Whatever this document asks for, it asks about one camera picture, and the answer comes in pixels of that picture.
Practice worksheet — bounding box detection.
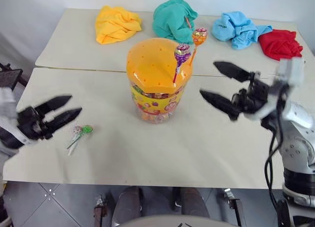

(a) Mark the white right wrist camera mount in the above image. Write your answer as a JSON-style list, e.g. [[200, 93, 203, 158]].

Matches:
[[242, 57, 307, 121]]

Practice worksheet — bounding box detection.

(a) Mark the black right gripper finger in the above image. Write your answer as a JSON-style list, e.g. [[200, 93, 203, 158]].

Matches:
[[199, 89, 242, 122], [213, 61, 254, 83]]

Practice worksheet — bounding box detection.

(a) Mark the black metal frame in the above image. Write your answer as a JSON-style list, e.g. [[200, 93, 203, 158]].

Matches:
[[0, 63, 28, 99]]

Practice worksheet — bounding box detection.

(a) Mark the metal table leg bracket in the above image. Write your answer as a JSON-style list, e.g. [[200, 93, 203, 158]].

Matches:
[[93, 194, 109, 227], [222, 188, 243, 227]]

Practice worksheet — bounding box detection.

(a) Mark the teal crumpled cloth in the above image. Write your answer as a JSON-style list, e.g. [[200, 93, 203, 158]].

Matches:
[[152, 0, 199, 45]]

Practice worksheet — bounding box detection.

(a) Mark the pink wrapped lollipop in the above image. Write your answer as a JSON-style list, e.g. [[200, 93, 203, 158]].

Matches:
[[68, 125, 84, 156]]

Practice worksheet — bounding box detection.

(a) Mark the red crumpled cloth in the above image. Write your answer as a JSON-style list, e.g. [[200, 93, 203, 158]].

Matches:
[[258, 29, 304, 62]]

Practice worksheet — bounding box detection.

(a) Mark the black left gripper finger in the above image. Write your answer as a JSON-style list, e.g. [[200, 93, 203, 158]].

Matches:
[[36, 95, 73, 114], [45, 107, 83, 137]]

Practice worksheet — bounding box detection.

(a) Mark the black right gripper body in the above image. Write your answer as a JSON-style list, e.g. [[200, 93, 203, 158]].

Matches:
[[231, 71, 272, 115]]

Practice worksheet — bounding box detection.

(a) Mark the clear plastic lollipop jar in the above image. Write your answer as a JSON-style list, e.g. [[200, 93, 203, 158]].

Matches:
[[129, 83, 185, 125]]

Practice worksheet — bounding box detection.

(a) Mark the dark rounded shape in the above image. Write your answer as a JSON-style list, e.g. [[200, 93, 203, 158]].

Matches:
[[175, 187, 210, 219], [112, 186, 144, 227]]

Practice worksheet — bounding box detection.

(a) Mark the orange wrapped lollipop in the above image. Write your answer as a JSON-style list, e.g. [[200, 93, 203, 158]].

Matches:
[[188, 27, 210, 66]]

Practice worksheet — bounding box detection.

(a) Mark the yellow crumpled cloth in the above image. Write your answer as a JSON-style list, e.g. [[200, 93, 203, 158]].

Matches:
[[94, 5, 143, 45]]

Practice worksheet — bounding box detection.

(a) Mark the green wrapped lollipop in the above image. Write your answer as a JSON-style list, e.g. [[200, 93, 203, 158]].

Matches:
[[66, 125, 95, 149]]

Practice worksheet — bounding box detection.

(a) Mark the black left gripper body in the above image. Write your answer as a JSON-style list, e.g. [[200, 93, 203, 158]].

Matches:
[[15, 106, 54, 142]]

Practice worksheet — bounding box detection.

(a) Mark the orange perforated jar lid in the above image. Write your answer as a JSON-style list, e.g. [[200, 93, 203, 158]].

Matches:
[[126, 37, 194, 93]]

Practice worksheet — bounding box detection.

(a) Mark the purple wrapped lollipop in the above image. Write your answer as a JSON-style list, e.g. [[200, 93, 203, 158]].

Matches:
[[172, 42, 192, 83]]

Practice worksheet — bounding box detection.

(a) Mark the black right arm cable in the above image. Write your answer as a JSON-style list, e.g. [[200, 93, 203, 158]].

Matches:
[[264, 84, 286, 227]]

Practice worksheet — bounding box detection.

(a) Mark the light blue crumpled cloth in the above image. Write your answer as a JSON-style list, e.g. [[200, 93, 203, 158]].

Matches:
[[211, 11, 274, 51]]

